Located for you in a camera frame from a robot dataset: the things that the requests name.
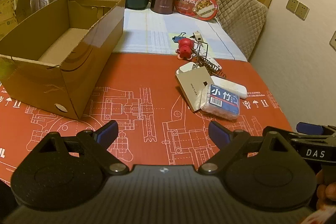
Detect white rectangular device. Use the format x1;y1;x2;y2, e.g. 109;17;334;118
211;76;247;99

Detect silver TP-Link router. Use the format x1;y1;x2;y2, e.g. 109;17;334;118
176;67;214;112

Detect person's right hand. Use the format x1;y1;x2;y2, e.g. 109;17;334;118
316;170;336;209

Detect blue toothpick box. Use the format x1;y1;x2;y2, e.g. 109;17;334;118
200;84;240;120

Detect open cardboard box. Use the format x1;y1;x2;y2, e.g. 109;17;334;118
1;0;125;119

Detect quilted beige chair cover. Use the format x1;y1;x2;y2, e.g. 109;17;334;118
215;0;268;59

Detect white power adapter plug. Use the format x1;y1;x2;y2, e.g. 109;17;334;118
175;62;198;75

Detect white remote control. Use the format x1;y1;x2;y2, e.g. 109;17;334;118
195;42;222;70

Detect red toy figure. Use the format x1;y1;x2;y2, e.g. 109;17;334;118
176;38;195;61

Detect blue binder clip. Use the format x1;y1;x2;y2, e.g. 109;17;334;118
172;32;186;43

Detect blue checked tablecloth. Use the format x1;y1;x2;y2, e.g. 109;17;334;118
113;9;247;61

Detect red oval food package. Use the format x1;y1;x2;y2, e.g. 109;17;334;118
174;0;218;21

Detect stacked cardboard boxes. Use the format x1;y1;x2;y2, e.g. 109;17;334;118
0;0;32;39

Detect wall switch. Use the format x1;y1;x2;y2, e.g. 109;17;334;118
329;31;336;51

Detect wall socket pair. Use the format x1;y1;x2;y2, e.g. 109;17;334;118
286;0;310;20

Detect metal wire rack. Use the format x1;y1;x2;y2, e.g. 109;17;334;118
193;42;227;79

